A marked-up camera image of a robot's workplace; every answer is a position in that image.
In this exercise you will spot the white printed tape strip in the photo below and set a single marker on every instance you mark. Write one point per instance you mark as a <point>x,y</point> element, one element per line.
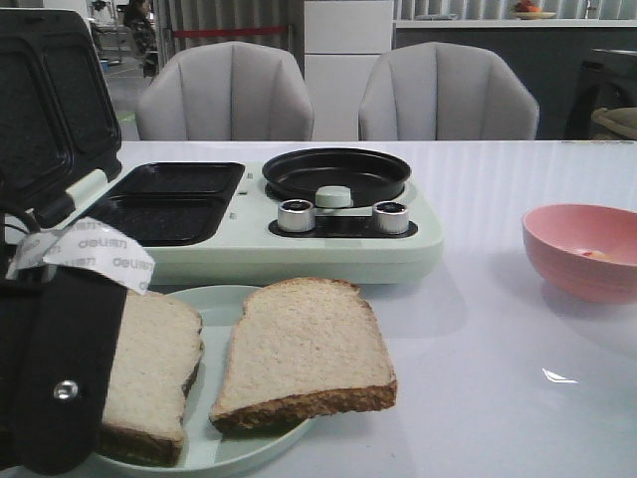
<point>88,244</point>

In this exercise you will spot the grey upholstered chair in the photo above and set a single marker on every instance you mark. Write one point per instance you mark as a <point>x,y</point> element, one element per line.
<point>443,91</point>
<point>227,91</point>

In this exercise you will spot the breakfast maker hinged lid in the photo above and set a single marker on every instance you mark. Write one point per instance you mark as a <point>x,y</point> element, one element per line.
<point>58,124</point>

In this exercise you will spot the grey kitchen counter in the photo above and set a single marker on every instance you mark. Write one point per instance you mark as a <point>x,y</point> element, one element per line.
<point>571,67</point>

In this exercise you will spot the right silver control knob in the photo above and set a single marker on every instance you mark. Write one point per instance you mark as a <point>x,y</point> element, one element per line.
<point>390,217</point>

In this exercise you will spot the left grey upholstered chair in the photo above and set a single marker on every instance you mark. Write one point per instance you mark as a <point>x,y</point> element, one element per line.
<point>227,91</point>

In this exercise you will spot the white bread slice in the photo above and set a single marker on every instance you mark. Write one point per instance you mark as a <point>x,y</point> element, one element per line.
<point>303,348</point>
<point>158,352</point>

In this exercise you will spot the pink plastic bowl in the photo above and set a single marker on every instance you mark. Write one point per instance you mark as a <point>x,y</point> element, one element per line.
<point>554,233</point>

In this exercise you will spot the orange cooked shrimp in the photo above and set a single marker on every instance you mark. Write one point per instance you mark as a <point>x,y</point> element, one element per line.
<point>595,254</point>

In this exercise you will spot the fruit plate on counter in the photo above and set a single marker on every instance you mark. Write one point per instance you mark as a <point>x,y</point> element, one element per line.
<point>528,10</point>

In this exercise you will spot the red barrier tape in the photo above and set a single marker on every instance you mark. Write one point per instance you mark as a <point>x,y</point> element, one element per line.
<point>218,33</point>

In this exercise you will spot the white cabinet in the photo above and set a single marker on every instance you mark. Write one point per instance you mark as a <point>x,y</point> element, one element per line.
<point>342,41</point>

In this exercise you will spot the mint green round plate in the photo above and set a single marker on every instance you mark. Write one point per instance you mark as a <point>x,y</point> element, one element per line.
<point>207,452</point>

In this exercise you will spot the left silver control knob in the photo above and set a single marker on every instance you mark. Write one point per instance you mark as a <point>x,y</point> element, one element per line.
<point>296,216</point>

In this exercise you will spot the person in background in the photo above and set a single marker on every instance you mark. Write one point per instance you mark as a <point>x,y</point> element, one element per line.
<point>141,35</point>

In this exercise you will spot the black round frying pan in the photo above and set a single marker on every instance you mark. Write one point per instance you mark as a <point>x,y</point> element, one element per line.
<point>370,176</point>

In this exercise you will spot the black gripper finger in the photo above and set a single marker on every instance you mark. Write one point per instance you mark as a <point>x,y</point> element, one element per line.
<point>59,329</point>

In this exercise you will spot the silver control knob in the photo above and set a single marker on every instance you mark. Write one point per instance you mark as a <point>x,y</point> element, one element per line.
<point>390,217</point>
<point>296,216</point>

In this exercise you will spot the right grey upholstered chair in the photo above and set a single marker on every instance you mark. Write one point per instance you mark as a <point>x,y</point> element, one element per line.
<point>443,91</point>

